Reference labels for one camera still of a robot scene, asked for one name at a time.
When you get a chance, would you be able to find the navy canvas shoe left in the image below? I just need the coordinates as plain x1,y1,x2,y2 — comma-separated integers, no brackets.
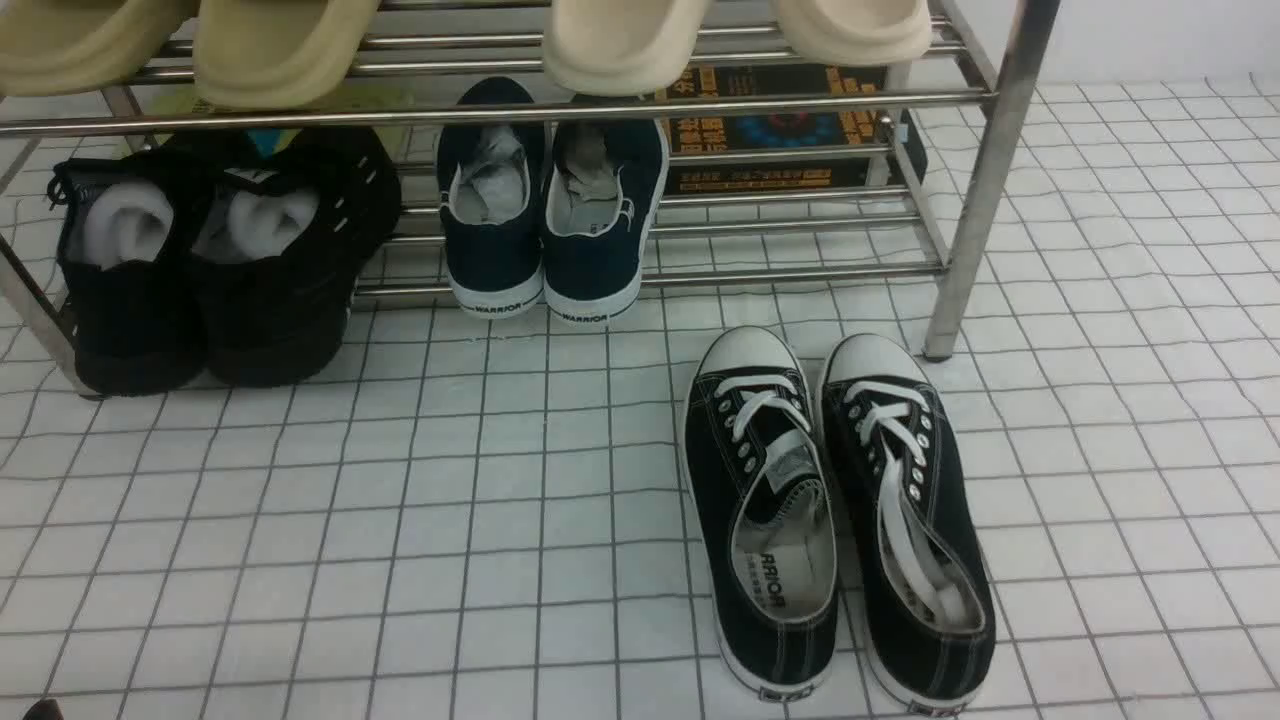
435,111,547,320

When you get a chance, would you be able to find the cream slipper far right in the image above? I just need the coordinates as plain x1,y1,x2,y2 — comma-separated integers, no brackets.
772,1,933,67

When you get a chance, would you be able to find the black knit sneaker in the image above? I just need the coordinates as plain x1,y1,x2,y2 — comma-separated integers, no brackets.
187,126,402,388
47,149,212,396

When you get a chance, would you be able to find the navy canvas shoe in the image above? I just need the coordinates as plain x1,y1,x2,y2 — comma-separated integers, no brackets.
435,111,547,320
541,118,671,325

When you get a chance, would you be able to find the metal shoe rack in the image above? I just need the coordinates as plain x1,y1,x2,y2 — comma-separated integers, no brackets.
1,1,1059,398

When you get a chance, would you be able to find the beige slipper far left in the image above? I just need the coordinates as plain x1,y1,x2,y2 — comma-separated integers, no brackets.
1,1,198,97

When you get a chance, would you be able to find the cream slipper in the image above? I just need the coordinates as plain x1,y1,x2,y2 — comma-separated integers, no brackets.
772,1,933,67
541,1,710,97

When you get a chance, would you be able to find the black canvas sneaker left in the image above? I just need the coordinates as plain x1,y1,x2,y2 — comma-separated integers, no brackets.
680,325,838,703

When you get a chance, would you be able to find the black printed cardboard box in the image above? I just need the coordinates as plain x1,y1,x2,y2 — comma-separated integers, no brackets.
653,63,890,196

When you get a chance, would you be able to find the navy canvas shoe right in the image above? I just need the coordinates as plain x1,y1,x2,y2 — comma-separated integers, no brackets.
541,118,671,325

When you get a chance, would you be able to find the beige slipper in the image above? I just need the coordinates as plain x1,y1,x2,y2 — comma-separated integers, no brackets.
192,1,380,109
1,1,198,97

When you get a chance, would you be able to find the black canvas sneaker right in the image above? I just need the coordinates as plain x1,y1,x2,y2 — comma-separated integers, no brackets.
814,333,996,717

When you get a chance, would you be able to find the black canvas sneaker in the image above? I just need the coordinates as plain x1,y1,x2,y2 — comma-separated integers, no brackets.
680,325,838,703
814,333,996,717

